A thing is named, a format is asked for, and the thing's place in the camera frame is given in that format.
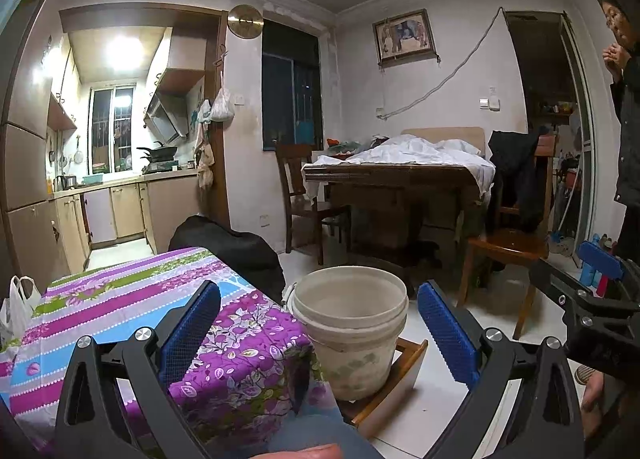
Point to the white wall switch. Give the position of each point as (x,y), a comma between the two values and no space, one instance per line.
(240,99)
(490,103)

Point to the beige headboard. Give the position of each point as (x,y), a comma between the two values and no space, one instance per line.
(440,134)

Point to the dark wooden table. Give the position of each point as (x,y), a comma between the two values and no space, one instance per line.
(400,189)

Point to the barred kitchen window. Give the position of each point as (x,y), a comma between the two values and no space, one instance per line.
(112,129)

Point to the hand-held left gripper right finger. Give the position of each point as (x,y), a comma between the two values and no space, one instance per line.
(447,334)

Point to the black jacket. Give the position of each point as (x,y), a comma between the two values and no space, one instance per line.
(515,174)

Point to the steel range hood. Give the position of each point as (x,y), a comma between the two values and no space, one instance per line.
(167,119)

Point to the person's left hand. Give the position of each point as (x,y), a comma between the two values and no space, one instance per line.
(310,453)

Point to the beige kitchen base cabinets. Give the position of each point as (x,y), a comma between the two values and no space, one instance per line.
(125,209)

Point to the gas stove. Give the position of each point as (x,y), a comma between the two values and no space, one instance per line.
(160,167)

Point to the gold wall clock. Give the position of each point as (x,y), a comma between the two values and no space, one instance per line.
(245,21)

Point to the wooden chair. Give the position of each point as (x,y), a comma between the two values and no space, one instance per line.
(505,249)
(300,179)

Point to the wooden stool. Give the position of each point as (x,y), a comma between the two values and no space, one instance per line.
(400,379)

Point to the white sheet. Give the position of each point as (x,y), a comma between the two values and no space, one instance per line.
(415,151)

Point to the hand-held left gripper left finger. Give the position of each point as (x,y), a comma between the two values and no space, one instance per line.
(192,329)

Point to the square ceiling light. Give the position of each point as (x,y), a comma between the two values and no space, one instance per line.
(124,51)

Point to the black bag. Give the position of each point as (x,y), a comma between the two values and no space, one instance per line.
(235,249)

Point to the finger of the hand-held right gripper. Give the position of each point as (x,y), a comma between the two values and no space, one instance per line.
(602,259)

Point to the dark window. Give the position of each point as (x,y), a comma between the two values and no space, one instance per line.
(291,89)

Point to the hanging cloths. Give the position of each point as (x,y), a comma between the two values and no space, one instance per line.
(204,154)

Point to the low wall socket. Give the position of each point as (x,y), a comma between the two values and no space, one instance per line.
(265,219)

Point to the green basin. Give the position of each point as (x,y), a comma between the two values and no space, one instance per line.
(94,180)

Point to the sliding glass door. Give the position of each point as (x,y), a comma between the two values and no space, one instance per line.
(580,139)

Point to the black wok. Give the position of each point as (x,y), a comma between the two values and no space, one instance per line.
(160,151)

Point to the steel kettle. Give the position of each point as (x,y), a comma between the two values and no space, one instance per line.
(64,182)

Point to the grey refrigerator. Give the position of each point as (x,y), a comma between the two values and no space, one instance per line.
(25,139)

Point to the white plastic bucket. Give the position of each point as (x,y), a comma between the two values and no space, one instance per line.
(350,334)

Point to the framed picture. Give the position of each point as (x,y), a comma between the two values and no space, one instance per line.
(404,35)

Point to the hanging white plastic bag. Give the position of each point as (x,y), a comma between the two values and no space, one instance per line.
(222,106)

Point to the person's right hand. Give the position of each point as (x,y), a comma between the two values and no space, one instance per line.
(595,404)

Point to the kitchen wall cabinet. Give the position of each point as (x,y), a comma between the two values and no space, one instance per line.
(182,59)

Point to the striped floral tablecloth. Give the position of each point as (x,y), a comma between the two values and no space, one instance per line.
(150,299)

